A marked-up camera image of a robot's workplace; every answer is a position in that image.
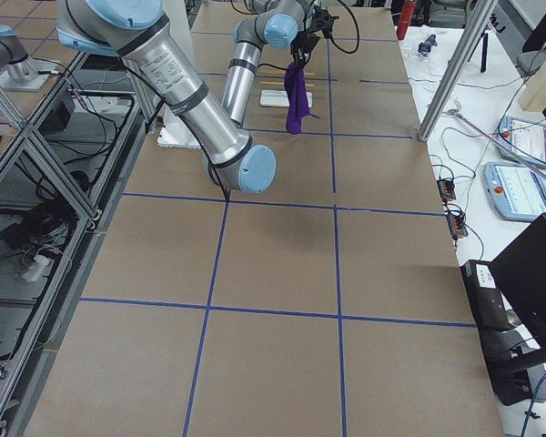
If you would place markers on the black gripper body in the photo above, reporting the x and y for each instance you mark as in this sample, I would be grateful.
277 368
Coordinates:
301 46

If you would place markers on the purple towel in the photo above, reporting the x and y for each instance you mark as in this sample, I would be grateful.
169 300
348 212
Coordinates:
295 87

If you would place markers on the white towel rack with dowels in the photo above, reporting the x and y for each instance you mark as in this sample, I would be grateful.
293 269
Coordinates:
273 93

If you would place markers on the red cylinder bottle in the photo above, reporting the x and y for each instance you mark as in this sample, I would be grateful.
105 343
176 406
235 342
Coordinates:
405 18

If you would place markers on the folded blue umbrella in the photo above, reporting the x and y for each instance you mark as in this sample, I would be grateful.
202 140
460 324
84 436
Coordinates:
425 47

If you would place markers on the far orange connector block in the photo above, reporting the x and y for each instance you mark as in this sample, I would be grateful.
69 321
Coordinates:
446 189

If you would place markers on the orange connector block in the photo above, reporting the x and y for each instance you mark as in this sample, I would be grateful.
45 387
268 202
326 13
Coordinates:
456 224
446 189

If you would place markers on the far teach pendant tablet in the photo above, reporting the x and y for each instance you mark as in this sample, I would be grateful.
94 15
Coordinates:
523 138

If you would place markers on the teach pendant tablet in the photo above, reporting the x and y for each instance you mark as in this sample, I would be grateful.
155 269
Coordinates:
523 138
515 192

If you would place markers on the near orange connector block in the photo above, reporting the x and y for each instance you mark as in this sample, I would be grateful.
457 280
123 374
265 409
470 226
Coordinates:
456 224

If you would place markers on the near teach pendant tablet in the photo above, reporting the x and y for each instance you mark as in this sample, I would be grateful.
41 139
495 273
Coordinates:
515 192

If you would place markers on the black monitor on stand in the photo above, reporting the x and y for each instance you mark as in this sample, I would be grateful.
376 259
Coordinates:
508 302

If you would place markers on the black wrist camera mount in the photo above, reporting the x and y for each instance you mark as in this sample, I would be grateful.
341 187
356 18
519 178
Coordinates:
322 21

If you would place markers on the white camera pillar with base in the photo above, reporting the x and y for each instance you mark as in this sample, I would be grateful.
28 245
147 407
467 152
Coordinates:
174 132

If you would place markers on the aluminium frame post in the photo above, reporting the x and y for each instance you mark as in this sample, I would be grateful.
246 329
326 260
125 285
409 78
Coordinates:
475 26

